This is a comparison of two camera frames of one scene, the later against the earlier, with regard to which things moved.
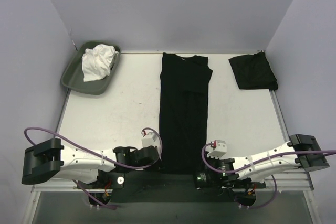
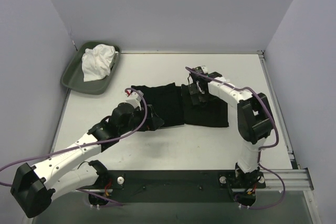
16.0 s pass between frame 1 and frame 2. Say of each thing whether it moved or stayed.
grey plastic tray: stayed
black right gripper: moved
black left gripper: moved
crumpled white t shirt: stayed
